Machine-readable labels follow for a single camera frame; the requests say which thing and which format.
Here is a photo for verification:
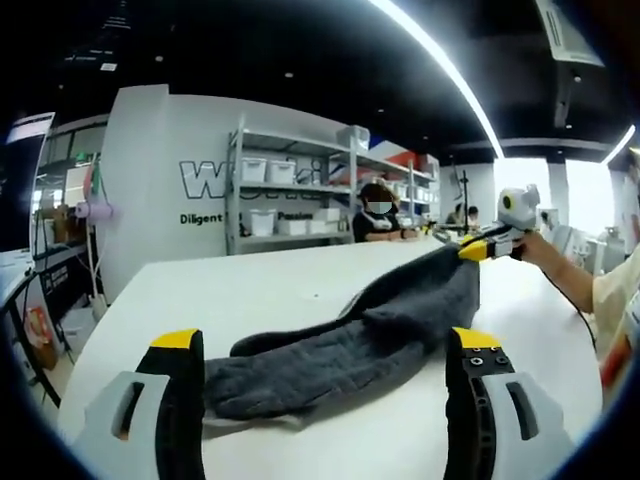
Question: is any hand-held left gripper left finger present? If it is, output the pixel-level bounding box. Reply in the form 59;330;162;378
72;328;206;480

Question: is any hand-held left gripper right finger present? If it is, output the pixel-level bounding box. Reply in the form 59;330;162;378
443;326;576;480

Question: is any grey towel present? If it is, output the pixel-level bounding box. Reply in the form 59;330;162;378
202;244;482;434

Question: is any person's right hand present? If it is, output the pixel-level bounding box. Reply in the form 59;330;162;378
509;232;551;264

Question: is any black tripod stand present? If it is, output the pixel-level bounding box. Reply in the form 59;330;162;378
452;169;474;234

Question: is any grey metal shelf rack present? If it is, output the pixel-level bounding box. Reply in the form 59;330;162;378
225;117;359;256
349;132;442;226

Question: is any white table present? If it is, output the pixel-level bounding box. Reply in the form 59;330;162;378
57;234;609;480

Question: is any orange cardboard box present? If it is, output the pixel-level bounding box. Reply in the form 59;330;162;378
24;306;59;372

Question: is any person's red garment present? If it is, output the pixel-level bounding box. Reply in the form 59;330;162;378
598;327;632;399

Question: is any counter with dark front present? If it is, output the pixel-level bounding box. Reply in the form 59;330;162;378
34;239;104;346

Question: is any long ceiling light strip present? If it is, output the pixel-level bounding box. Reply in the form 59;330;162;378
369;0;504;161

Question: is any ceiling air conditioner unit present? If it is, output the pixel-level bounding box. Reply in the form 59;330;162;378
533;0;607;67

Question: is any purple roll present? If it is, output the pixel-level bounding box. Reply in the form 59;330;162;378
74;202;116;221

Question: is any red green hanging ribbon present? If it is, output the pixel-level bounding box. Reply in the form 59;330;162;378
83;153;109;202

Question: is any metal shelf with white bins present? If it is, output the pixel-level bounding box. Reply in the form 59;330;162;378
241;127;441;237

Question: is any computer monitor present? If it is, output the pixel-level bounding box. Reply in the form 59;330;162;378
0;112;56;251

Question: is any black cable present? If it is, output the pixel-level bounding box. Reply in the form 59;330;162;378
542;269;601;354

